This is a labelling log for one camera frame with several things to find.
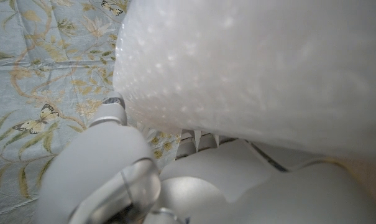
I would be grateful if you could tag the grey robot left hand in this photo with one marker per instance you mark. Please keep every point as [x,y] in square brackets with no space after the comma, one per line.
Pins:
[222,186]

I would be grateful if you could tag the clear bubble wrap roll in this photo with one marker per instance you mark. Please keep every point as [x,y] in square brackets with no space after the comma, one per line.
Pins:
[253,71]

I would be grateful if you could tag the floral print backdrop cloth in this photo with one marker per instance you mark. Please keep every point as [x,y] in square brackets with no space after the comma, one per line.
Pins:
[44,93]

